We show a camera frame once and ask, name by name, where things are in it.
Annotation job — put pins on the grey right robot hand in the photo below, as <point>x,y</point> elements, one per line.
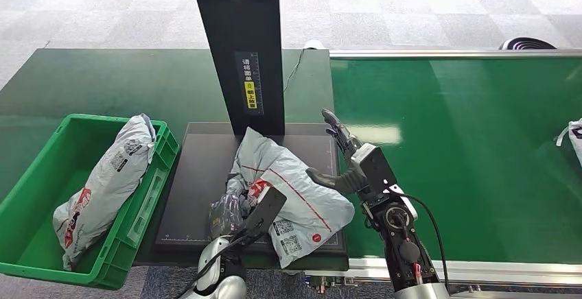
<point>341,183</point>

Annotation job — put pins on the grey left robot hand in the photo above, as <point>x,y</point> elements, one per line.
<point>227,213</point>

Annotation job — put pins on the grey package with red stripe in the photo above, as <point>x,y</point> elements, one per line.
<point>304,206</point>

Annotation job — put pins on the grey package with label stickers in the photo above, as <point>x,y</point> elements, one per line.
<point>109,179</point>

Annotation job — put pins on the green conveyor belt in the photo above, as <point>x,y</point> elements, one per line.
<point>477,151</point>

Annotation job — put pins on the white package with black print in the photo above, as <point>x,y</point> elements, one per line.
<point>576,138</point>

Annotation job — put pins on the yellow black column label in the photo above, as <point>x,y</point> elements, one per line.
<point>250,83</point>

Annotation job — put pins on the small white round object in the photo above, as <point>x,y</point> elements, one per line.
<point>314,44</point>

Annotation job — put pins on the black scanner column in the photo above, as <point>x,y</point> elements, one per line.
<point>241,24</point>

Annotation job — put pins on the green plastic crate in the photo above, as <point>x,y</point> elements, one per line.
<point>36,238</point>

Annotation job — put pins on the black ribbed coil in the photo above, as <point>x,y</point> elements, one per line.
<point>527,43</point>

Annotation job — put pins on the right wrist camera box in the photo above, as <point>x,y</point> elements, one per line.
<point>375,167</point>

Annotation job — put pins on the black scanner base plate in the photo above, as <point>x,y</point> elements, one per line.
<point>195,188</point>

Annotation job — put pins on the metal connector bracket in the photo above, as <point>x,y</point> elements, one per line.
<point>328,282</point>

